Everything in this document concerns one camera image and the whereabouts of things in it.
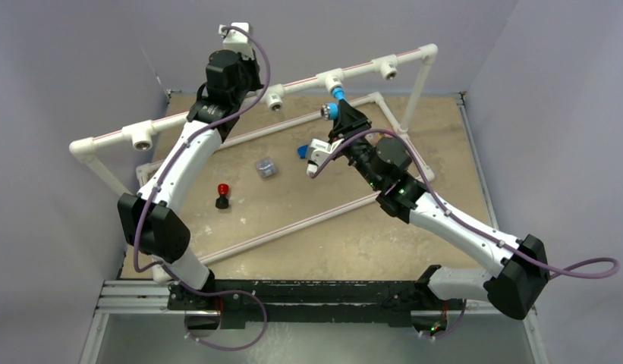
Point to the pink capped candy bottle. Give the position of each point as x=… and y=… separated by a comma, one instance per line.
x=374, y=138

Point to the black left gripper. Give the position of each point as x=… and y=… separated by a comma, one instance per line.
x=252, y=65

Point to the clear box of clips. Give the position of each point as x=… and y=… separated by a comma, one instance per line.
x=266, y=168

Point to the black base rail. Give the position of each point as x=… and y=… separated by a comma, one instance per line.
x=398, y=304

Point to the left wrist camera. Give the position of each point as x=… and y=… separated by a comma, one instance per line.
x=237, y=42

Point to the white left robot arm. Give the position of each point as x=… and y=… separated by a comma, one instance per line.
x=149, y=218

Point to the white PVC pipe frame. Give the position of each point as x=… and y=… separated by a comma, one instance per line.
x=264, y=210

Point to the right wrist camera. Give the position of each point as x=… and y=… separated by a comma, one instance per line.
x=319, y=153

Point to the red black stamp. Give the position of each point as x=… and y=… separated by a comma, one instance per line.
x=222, y=202

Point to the blue rectangular box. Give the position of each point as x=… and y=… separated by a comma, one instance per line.
x=302, y=151

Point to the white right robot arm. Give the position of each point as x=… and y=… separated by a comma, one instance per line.
x=512, y=277

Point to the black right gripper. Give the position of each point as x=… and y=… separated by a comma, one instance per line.
x=350, y=123

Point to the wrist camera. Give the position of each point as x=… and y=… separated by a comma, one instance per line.
x=237, y=42
x=319, y=153

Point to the blue water faucet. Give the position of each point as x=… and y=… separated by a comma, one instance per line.
x=331, y=110

